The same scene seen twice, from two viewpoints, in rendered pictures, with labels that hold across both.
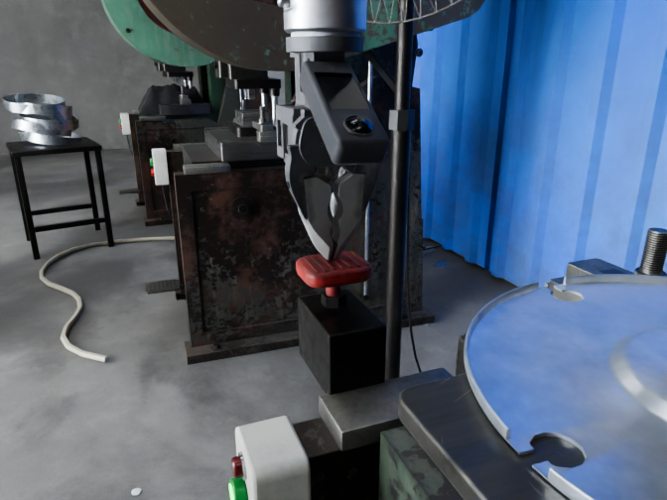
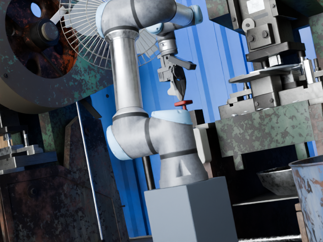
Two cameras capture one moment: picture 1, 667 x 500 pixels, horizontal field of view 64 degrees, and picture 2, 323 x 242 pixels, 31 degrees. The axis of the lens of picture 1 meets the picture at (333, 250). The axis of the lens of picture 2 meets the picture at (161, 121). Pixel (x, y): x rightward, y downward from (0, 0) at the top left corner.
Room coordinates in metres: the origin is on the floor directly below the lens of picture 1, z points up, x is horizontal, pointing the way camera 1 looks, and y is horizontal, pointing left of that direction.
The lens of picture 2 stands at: (-1.46, 1.34, 0.53)
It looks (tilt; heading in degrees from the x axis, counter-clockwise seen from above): 4 degrees up; 328
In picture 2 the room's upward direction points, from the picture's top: 11 degrees counter-clockwise
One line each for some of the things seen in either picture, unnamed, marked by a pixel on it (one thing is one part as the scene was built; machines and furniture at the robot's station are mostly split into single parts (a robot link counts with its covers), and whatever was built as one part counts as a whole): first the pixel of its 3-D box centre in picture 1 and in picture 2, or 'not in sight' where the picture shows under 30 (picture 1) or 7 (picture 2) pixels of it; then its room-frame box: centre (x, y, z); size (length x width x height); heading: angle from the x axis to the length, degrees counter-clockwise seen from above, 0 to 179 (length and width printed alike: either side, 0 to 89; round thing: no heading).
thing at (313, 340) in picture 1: (339, 384); (192, 132); (0.49, -0.01, 0.62); 0.10 x 0.06 x 0.20; 21
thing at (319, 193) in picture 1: (310, 213); (173, 91); (0.53, 0.02, 0.80); 0.06 x 0.03 x 0.09; 21
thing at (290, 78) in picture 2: not in sight; (280, 80); (0.28, -0.33, 0.76); 0.15 x 0.09 x 0.05; 21
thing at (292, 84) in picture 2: not in sight; (283, 89); (0.29, -0.34, 0.72); 0.20 x 0.16 x 0.03; 21
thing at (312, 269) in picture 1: (333, 295); (184, 110); (0.51, 0.00, 0.71); 0.07 x 0.06 x 0.08; 111
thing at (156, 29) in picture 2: not in sight; (160, 24); (0.45, 0.07, 1.06); 0.11 x 0.11 x 0.08; 40
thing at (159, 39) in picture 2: not in sight; (164, 28); (0.52, 0.01, 1.06); 0.09 x 0.08 x 0.11; 130
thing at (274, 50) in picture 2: not in sight; (276, 55); (0.29, -0.34, 0.86); 0.20 x 0.16 x 0.05; 21
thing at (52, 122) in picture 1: (57, 171); not in sight; (2.83, 1.47, 0.40); 0.45 x 0.40 x 0.79; 33
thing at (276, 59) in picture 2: not in sight; (275, 60); (0.28, -0.33, 0.84); 0.05 x 0.03 x 0.04; 21
